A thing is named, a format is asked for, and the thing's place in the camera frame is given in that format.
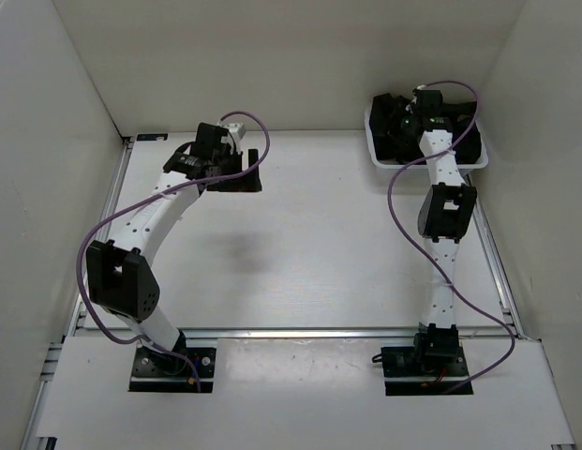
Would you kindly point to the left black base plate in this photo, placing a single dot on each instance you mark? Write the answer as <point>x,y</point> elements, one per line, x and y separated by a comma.
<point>172,375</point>

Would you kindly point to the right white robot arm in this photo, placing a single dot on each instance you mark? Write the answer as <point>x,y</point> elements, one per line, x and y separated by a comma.
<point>443,221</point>

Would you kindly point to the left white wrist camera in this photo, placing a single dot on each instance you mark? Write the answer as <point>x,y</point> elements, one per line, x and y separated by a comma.
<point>236,130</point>

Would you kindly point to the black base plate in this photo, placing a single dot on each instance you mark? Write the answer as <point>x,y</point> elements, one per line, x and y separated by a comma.
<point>405,377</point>
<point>172,375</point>

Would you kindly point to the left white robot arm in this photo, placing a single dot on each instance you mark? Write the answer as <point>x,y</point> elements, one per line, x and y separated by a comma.
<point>120,279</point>

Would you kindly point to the white plastic basket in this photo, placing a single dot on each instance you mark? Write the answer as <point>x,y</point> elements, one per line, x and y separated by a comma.
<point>390,144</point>

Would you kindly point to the aluminium right rail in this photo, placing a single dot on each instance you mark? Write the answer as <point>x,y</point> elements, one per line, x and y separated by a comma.
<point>514,314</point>

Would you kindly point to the black shorts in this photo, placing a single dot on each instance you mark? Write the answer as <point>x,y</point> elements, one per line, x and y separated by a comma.
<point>458,120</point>

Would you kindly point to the aluminium front rail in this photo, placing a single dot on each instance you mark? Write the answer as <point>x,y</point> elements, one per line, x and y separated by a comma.
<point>303,333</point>

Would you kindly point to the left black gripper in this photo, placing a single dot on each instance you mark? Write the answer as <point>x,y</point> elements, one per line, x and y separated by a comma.
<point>246,184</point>

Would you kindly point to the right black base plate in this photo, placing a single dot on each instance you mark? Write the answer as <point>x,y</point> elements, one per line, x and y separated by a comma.
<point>405,377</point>

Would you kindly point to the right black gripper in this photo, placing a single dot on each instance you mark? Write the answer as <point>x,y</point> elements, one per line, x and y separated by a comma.
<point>410,112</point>

